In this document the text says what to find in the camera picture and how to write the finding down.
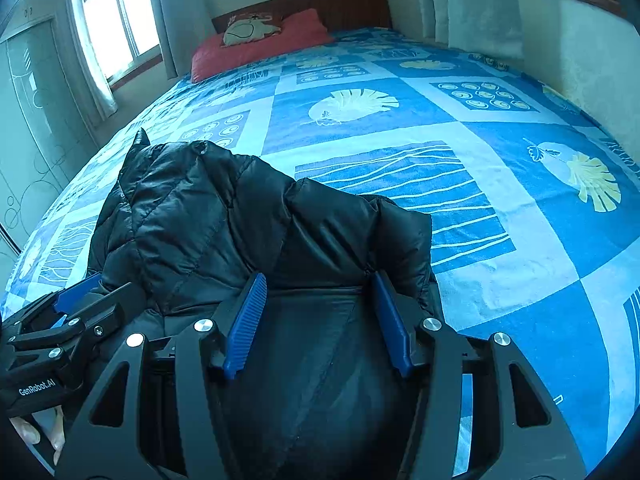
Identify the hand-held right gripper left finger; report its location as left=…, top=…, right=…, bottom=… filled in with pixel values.
left=55, top=272, right=268, bottom=480

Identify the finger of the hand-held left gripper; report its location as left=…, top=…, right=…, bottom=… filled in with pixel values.
left=0, top=274, right=147, bottom=328
left=6, top=305, right=127, bottom=356

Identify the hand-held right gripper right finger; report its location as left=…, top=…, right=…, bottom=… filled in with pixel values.
left=372, top=270, right=587, bottom=480

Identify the black puffer jacket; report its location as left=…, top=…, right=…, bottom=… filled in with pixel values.
left=87, top=127, right=446, bottom=480

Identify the person's left hand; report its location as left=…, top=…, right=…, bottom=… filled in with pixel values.
left=10, top=405, right=67, bottom=466

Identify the wardrobe with frosted glass doors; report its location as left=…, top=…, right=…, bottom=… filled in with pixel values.
left=0, top=0, right=98, bottom=256

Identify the bed with blue patterned sheet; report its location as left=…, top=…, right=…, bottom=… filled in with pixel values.
left=0, top=27, right=640, bottom=476

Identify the sheer white curtain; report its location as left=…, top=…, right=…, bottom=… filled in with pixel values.
left=62, top=0, right=118, bottom=121

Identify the white framed window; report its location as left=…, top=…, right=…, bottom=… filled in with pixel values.
left=77, top=0, right=163, bottom=86

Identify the grey curtain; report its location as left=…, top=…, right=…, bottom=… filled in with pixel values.
left=146, top=0, right=216, bottom=80
left=412, top=0, right=523, bottom=58

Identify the printed cream cushion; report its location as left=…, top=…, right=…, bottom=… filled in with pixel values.
left=222, top=12, right=285, bottom=47

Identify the red pillow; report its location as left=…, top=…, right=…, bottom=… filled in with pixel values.
left=191, top=8, right=335, bottom=83

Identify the wooden headboard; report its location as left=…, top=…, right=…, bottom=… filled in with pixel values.
left=211, top=0, right=392, bottom=33

